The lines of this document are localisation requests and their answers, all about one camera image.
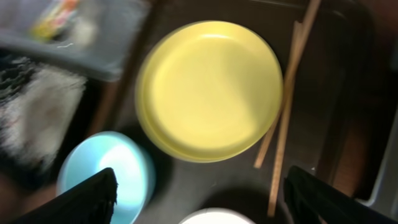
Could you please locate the green snack wrapper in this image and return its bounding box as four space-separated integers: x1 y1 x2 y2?
29 0 80 42

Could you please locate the blue bowl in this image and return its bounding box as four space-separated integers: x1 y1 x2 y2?
57 131 156 224

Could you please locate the pink bowl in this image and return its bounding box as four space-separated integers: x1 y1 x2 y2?
180 208 255 224

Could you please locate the white tissue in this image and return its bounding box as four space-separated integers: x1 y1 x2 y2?
70 16 98 48

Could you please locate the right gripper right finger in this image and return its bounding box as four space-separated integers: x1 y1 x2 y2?
284 166 397 224

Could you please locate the black waste tray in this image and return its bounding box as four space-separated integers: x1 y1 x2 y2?
1 50 101 190

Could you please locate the clear plastic bin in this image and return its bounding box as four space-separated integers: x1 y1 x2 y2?
1 0 151 81

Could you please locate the yellow plate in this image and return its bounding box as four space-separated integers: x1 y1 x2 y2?
135 21 283 163

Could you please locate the pile of rice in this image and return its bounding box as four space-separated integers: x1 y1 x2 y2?
1 64 88 170

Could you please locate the grey dishwasher rack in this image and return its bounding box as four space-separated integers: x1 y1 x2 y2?
357 40 398 218

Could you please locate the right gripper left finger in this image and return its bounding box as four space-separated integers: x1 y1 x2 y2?
12 168 118 224

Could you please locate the wooden chopstick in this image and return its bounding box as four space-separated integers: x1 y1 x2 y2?
267 0 321 217
254 21 303 169

